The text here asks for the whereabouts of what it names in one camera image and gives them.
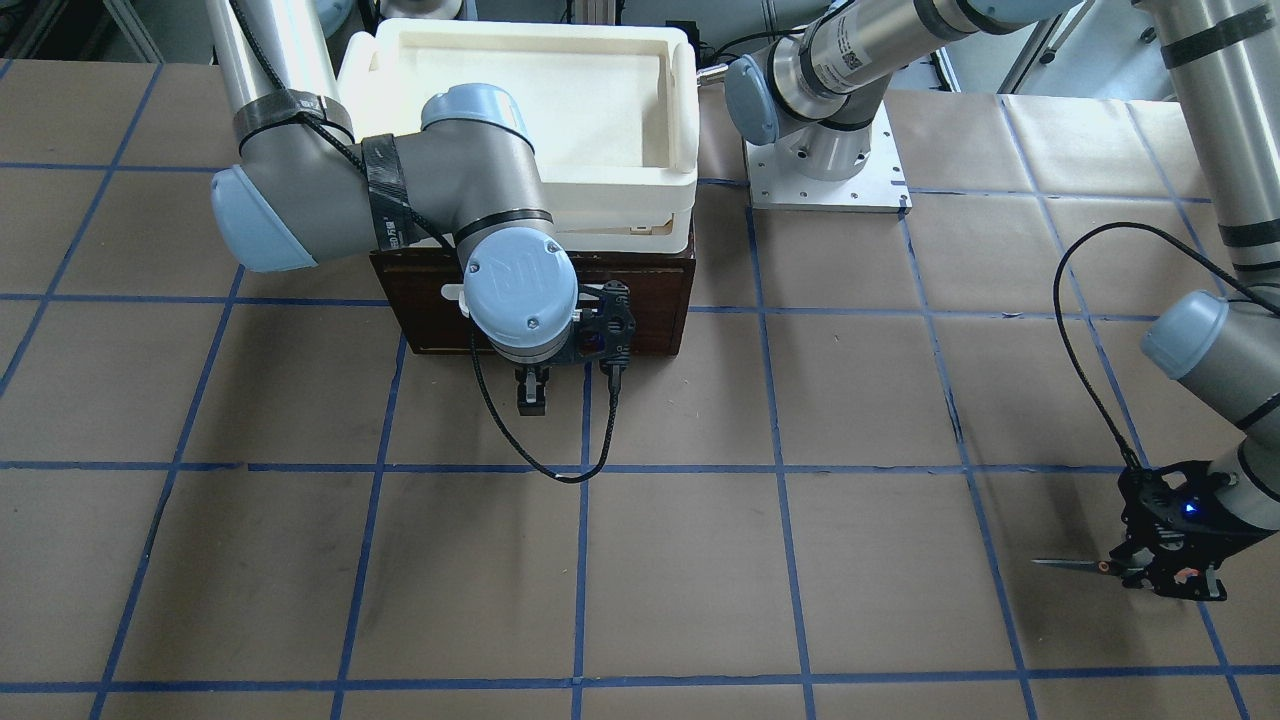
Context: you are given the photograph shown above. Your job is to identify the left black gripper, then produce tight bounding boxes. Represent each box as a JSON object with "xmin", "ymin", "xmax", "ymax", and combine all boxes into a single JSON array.
[{"xmin": 1110, "ymin": 460, "xmax": 1251, "ymax": 601}]

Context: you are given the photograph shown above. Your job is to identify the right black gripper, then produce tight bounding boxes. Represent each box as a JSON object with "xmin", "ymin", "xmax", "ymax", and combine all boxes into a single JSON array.
[{"xmin": 515, "ymin": 363, "xmax": 552, "ymax": 415}]

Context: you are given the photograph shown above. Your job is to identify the black orange scissors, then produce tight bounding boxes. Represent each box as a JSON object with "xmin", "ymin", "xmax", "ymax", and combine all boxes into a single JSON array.
[{"xmin": 1032, "ymin": 559, "xmax": 1155, "ymax": 584}]

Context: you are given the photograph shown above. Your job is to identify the wooden drawer white handle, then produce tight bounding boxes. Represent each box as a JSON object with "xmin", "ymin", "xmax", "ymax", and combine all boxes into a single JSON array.
[{"xmin": 440, "ymin": 283, "xmax": 471, "ymax": 319}]

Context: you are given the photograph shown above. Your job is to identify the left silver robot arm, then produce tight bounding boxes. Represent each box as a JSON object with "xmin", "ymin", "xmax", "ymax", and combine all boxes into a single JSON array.
[{"xmin": 724, "ymin": 1, "xmax": 1277, "ymax": 603}]

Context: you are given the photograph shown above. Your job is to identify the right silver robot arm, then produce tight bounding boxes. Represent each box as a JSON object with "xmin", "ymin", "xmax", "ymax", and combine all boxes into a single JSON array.
[{"xmin": 206, "ymin": 1, "xmax": 579, "ymax": 415}]

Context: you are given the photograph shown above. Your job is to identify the dark brown wooden cabinet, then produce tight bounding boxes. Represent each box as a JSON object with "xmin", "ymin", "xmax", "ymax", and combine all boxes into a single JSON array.
[{"xmin": 367, "ymin": 240, "xmax": 696, "ymax": 356}]

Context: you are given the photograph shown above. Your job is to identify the white foam tray box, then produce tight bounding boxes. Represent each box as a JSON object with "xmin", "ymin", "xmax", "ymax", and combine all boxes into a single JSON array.
[{"xmin": 337, "ymin": 19, "xmax": 700, "ymax": 254}]

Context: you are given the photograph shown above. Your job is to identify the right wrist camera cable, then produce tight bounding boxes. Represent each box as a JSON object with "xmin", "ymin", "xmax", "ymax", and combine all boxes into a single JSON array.
[{"xmin": 468, "ymin": 340, "xmax": 623, "ymax": 486}]

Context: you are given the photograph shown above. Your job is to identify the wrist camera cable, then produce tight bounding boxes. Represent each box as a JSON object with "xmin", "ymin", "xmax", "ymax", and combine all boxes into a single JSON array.
[
  {"xmin": 1052, "ymin": 222, "xmax": 1261, "ymax": 477},
  {"xmin": 468, "ymin": 340, "xmax": 623, "ymax": 486}
]

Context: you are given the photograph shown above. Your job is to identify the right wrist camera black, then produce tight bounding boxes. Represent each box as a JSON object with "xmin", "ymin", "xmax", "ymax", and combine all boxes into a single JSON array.
[{"xmin": 564, "ymin": 281, "xmax": 637, "ymax": 402}]

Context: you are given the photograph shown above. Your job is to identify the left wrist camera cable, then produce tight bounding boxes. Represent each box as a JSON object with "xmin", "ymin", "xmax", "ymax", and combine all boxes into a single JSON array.
[{"xmin": 1052, "ymin": 222, "xmax": 1261, "ymax": 477}]

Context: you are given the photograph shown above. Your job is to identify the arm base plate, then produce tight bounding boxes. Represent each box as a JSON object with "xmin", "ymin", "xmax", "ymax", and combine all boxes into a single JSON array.
[{"xmin": 744, "ymin": 105, "xmax": 913, "ymax": 214}]

